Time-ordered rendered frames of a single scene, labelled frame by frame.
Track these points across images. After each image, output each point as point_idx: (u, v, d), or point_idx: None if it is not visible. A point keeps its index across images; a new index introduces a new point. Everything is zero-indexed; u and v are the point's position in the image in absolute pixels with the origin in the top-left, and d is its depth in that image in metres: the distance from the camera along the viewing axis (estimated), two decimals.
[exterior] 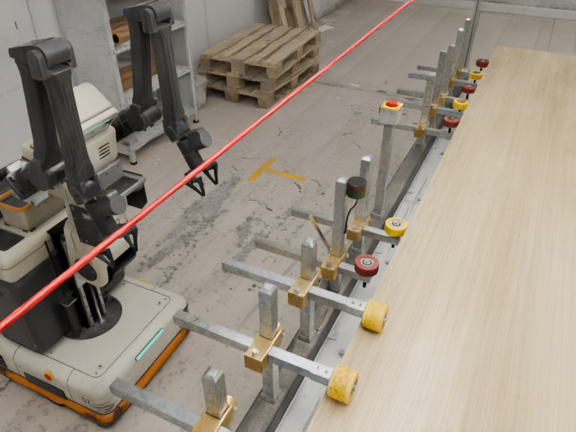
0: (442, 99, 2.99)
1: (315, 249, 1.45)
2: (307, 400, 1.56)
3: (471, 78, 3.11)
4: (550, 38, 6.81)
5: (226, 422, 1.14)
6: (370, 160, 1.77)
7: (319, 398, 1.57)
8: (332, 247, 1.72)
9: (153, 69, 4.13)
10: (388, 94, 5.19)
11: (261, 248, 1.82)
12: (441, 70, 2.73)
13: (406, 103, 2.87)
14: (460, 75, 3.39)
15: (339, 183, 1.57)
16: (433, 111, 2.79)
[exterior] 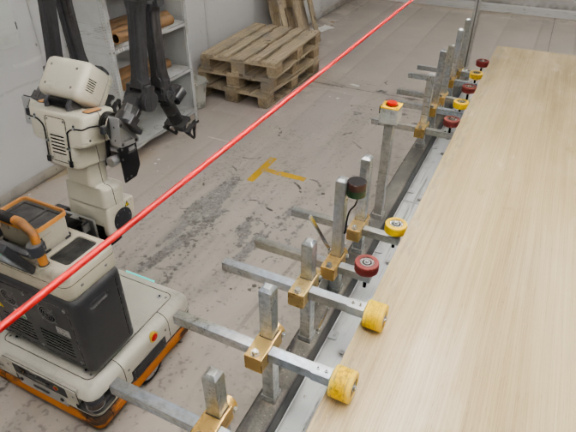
0: (442, 99, 2.99)
1: (315, 249, 1.45)
2: (307, 400, 1.56)
3: (471, 78, 3.11)
4: (550, 38, 6.81)
5: (226, 422, 1.14)
6: (370, 160, 1.77)
7: (319, 398, 1.57)
8: (332, 247, 1.72)
9: None
10: (388, 94, 5.19)
11: (261, 248, 1.82)
12: (441, 70, 2.73)
13: (406, 103, 2.87)
14: (460, 75, 3.39)
15: (339, 183, 1.57)
16: (433, 111, 2.79)
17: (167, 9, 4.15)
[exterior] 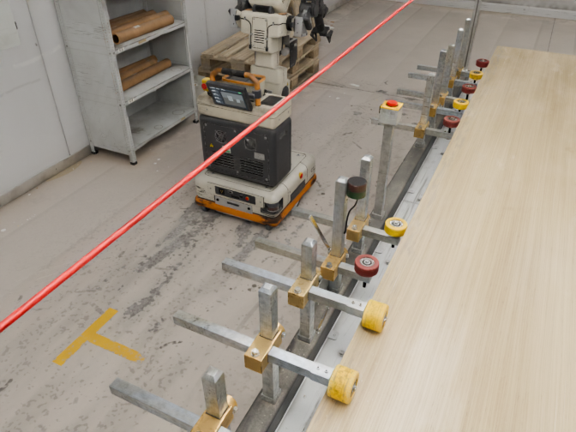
0: (442, 99, 2.99)
1: (315, 249, 1.45)
2: (307, 400, 1.56)
3: (471, 78, 3.11)
4: (550, 38, 6.81)
5: (226, 422, 1.14)
6: (370, 160, 1.77)
7: (319, 398, 1.57)
8: (332, 247, 1.72)
9: (153, 69, 4.13)
10: (388, 94, 5.19)
11: (261, 248, 1.82)
12: (441, 70, 2.73)
13: (406, 103, 2.87)
14: (460, 75, 3.39)
15: (339, 183, 1.57)
16: (433, 111, 2.79)
17: (167, 9, 4.15)
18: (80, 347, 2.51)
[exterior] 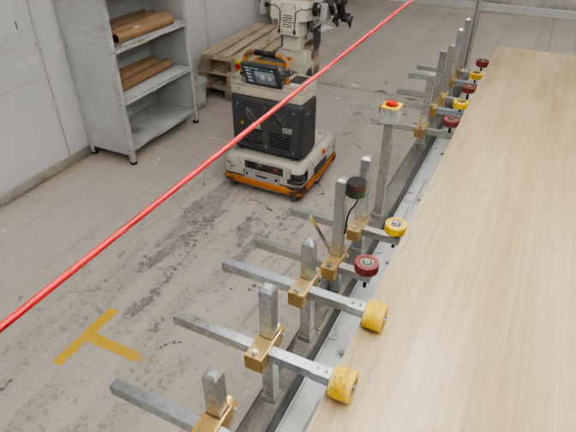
0: (442, 99, 2.99)
1: (315, 249, 1.45)
2: (307, 400, 1.56)
3: (471, 78, 3.11)
4: (550, 38, 6.81)
5: (226, 422, 1.14)
6: (370, 160, 1.77)
7: (319, 398, 1.57)
8: (332, 247, 1.72)
9: (153, 69, 4.13)
10: (388, 94, 5.19)
11: (261, 248, 1.82)
12: (441, 70, 2.73)
13: (406, 103, 2.87)
14: (460, 75, 3.39)
15: (339, 183, 1.57)
16: (433, 111, 2.79)
17: (167, 9, 4.15)
18: (80, 347, 2.51)
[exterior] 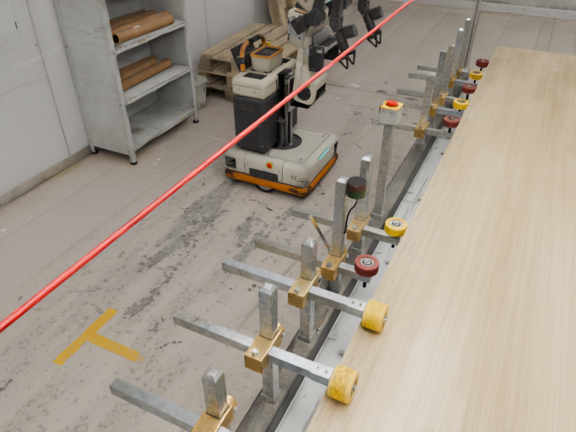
0: (442, 99, 2.99)
1: (315, 249, 1.45)
2: (307, 400, 1.56)
3: (471, 78, 3.11)
4: (550, 38, 6.81)
5: (226, 422, 1.14)
6: (370, 160, 1.77)
7: (319, 398, 1.57)
8: (332, 247, 1.72)
9: (153, 69, 4.13)
10: (388, 94, 5.19)
11: (261, 248, 1.82)
12: (441, 70, 2.73)
13: (406, 103, 2.87)
14: (460, 75, 3.39)
15: (339, 183, 1.57)
16: (433, 111, 2.79)
17: (167, 9, 4.15)
18: (80, 347, 2.51)
